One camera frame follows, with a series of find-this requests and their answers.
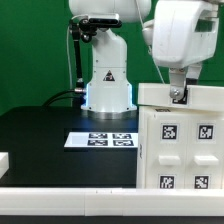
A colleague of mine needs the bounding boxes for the small white box with marker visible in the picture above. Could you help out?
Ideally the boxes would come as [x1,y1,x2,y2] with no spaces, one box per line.
[138,83,224,112]

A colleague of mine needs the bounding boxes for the black camera on stand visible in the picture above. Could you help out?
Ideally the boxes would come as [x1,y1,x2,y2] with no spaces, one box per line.
[88,13,122,28]

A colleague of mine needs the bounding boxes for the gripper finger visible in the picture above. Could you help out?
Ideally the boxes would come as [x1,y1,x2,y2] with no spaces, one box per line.
[169,68,187,100]
[186,62,202,85]

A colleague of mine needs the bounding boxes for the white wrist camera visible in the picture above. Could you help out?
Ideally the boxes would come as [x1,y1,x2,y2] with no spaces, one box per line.
[142,20,154,46]

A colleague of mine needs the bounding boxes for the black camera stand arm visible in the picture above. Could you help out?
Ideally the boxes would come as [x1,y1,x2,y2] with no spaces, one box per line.
[69,18,96,88]

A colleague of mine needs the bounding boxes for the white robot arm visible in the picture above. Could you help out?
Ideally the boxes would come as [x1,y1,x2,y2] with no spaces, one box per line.
[69,0,224,119]

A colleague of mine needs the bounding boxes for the white block at left edge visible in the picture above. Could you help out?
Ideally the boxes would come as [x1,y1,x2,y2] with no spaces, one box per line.
[0,152,9,179]

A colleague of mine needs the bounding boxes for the white front rail fence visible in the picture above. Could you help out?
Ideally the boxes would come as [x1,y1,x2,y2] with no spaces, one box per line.
[0,188,224,216]

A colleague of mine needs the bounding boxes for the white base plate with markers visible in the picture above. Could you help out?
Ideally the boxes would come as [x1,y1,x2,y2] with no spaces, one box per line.
[64,132,138,148]

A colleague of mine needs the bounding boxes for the white cabinet door panel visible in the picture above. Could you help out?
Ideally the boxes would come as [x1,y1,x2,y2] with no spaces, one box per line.
[145,115,186,189]
[185,115,224,190]

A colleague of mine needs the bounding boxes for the black cables at robot base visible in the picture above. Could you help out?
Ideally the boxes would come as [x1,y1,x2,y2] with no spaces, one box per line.
[42,87,88,108]

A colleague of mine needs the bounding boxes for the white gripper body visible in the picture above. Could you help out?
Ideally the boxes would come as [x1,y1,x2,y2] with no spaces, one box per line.
[152,0,219,68]

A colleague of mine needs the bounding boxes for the white cabinet body box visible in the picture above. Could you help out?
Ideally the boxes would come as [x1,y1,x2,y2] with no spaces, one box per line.
[136,106,224,190]

